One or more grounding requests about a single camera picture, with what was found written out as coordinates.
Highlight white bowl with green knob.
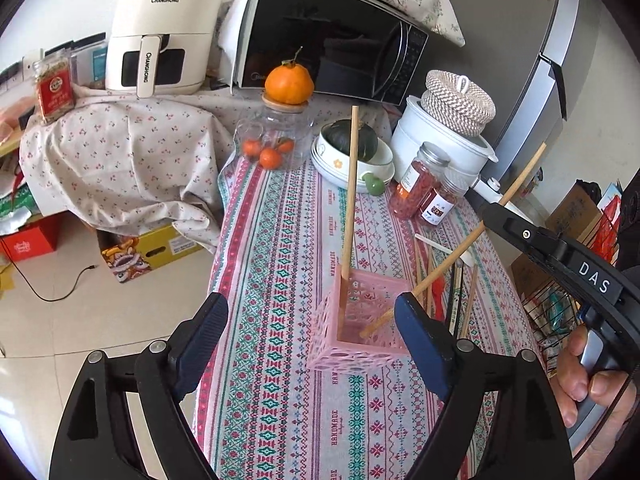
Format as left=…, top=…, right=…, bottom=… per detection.
left=310, top=121, right=396, bottom=198

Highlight red gift box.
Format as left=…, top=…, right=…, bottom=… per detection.
left=1, top=214, right=63, bottom=262

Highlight pink perforated utensil holder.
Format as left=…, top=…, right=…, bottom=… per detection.
left=307, top=268, right=409, bottom=375

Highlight red plastic spoon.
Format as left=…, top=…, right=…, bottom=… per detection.
left=431, top=276, right=446, bottom=322

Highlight woven rope lidded basket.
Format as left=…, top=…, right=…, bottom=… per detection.
left=420, top=70, right=497, bottom=138

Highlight black wire rack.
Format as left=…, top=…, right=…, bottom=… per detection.
left=522, top=280, right=580, bottom=377

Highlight black power cable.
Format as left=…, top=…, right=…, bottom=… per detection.
left=0, top=238, right=99, bottom=304

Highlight red plastic bag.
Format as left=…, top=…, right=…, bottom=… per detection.
left=591, top=194, right=622, bottom=263

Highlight black microwave oven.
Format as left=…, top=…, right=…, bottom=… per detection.
left=230, top=0, right=428, bottom=105

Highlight patterned striped tablecloth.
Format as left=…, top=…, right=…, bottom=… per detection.
left=192, top=152, right=544, bottom=480

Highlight dark green squash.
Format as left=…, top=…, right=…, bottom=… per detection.
left=326, top=118, right=380, bottom=163

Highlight cream air fryer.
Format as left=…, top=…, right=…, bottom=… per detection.
left=105, top=0, right=222, bottom=99

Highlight white electric pot with handle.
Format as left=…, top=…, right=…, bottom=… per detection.
left=389, top=94, right=534, bottom=221

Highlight black chopstick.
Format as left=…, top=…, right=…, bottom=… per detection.
left=446, top=262, right=464, bottom=335

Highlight grey refrigerator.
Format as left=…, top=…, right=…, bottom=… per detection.
left=413, top=0, right=580, bottom=182

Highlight tall jar red goji berries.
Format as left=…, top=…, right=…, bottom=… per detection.
left=390, top=142, right=450, bottom=220

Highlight person's right hand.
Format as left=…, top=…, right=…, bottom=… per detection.
left=550, top=325, right=637, bottom=479

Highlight glass jar with tomatoes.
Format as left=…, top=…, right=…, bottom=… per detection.
left=234, top=93, right=314, bottom=171

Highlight red labelled snack jar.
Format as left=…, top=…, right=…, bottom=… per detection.
left=34, top=52, right=75, bottom=125

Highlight wooden chopstick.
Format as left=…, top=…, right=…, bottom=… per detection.
left=359, top=142, right=547, bottom=338
left=337, top=105, right=359, bottom=337
left=459, top=264, right=480, bottom=338
left=413, top=238, right=423, bottom=288
left=425, top=247, right=434, bottom=316

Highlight orange tangerine on jar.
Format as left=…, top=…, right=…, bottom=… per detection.
left=264, top=47, right=314, bottom=105

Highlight brown cardboard box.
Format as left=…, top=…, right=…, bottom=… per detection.
left=508, top=182, right=604, bottom=296

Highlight yellow cartoon cardboard box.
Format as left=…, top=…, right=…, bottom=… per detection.
left=96, top=224, right=202, bottom=284

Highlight short jar labelled dried fruit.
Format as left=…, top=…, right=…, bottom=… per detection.
left=418, top=167, right=469, bottom=226

